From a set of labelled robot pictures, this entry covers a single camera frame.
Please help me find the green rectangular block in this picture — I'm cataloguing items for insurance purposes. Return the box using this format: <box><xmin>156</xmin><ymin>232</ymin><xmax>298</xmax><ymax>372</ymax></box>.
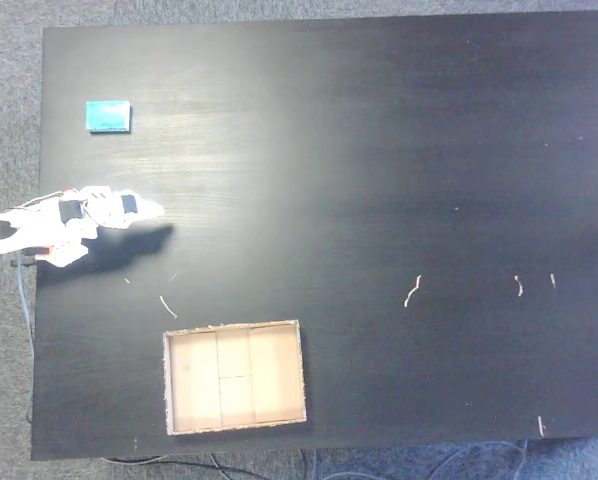
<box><xmin>85</xmin><ymin>99</ymin><xmax>132</xmax><ymax>135</ymax></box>

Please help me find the open cardboard box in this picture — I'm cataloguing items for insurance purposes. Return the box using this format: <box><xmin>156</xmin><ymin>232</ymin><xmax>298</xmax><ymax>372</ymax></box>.
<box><xmin>162</xmin><ymin>319</ymin><xmax>309</xmax><ymax>437</ymax></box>

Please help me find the grey-blue cable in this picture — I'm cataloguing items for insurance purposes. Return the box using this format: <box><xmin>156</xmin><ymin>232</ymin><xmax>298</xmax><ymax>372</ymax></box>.
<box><xmin>16</xmin><ymin>264</ymin><xmax>36</xmax><ymax>424</ymax></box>

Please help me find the black cable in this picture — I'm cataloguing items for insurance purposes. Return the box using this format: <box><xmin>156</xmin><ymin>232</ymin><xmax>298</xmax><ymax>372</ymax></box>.
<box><xmin>100</xmin><ymin>452</ymin><xmax>270</xmax><ymax>480</ymax></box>

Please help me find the pale thin cable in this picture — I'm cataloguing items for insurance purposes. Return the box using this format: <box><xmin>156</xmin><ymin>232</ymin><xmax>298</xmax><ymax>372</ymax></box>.
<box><xmin>323</xmin><ymin>438</ymin><xmax>530</xmax><ymax>480</ymax></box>

